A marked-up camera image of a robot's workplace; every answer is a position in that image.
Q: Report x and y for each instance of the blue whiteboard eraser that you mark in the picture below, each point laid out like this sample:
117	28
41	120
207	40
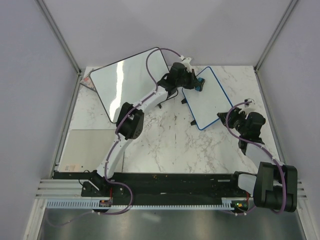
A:
200	84

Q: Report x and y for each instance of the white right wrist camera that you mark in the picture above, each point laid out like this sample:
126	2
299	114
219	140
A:
249	106

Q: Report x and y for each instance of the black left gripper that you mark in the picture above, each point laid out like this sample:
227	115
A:
193	81

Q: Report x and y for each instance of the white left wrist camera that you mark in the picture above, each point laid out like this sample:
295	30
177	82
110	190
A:
186	61

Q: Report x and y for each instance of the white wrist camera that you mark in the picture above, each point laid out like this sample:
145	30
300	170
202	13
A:
249	106
186	61

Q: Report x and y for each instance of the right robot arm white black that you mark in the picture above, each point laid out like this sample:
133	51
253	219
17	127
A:
275	185

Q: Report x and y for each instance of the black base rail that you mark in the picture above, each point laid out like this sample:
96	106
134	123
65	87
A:
165	188

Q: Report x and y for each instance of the white slotted cable duct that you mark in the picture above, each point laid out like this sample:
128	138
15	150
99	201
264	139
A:
96	204

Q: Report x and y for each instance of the black framed large whiteboard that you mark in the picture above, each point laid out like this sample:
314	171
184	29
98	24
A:
128	80

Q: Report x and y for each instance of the flat packet with red label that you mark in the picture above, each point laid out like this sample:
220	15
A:
86	80

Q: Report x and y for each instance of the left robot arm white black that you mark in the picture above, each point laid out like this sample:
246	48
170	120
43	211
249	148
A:
130	122

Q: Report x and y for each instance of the blue framed small whiteboard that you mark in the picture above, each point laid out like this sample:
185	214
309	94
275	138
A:
206	104

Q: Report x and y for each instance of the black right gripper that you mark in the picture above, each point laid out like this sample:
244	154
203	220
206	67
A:
235	113

